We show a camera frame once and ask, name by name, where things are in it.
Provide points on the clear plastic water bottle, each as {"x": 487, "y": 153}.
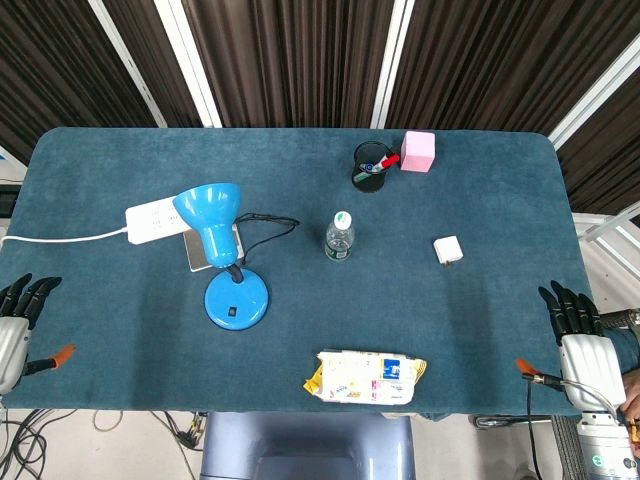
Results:
{"x": 340, "y": 237}

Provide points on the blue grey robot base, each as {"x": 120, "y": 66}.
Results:
{"x": 307, "y": 446}

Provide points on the white power adapter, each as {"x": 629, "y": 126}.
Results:
{"x": 448, "y": 250}

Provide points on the blue desk lamp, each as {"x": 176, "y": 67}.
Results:
{"x": 223, "y": 240}

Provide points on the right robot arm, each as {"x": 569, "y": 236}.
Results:
{"x": 607, "y": 445}

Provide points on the blue capped pen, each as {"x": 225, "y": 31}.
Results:
{"x": 365, "y": 170}

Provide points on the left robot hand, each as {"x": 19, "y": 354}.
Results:
{"x": 11, "y": 335}

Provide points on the white power strip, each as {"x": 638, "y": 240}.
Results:
{"x": 150, "y": 220}

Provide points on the black mesh pen holder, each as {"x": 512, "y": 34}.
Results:
{"x": 369, "y": 170}

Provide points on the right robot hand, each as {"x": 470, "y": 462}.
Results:
{"x": 590, "y": 361}

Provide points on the red marker pen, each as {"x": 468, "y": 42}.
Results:
{"x": 388, "y": 161}

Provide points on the blue table cloth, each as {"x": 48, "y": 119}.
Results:
{"x": 320, "y": 310}

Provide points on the wet wipes pack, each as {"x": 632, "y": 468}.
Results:
{"x": 365, "y": 377}

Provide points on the pink cube box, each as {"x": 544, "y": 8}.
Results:
{"x": 418, "y": 151}

